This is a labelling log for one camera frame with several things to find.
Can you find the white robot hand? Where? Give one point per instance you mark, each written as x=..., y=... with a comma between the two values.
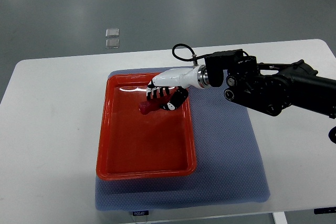
x=177, y=77

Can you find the red pepper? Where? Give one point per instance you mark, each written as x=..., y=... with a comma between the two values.
x=155, y=104

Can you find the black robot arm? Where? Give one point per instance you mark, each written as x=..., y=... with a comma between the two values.
x=265, y=87

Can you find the red plastic tray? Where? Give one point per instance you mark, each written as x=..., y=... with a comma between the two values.
x=133, y=145

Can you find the lower metal floor plate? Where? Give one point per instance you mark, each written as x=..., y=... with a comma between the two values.
x=112, y=43

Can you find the metal floor plate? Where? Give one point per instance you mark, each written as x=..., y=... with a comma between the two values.
x=112, y=43
x=112, y=32

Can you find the upper metal floor plate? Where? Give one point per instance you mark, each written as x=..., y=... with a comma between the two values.
x=112, y=32

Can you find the blue-grey mesh mat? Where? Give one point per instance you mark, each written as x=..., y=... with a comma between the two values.
x=229, y=165

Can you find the black table label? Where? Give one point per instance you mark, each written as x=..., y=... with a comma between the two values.
x=140, y=213

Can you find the white table leg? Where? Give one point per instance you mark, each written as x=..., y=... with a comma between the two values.
x=279, y=218

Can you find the dark blue table controller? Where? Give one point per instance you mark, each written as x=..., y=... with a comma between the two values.
x=329, y=210

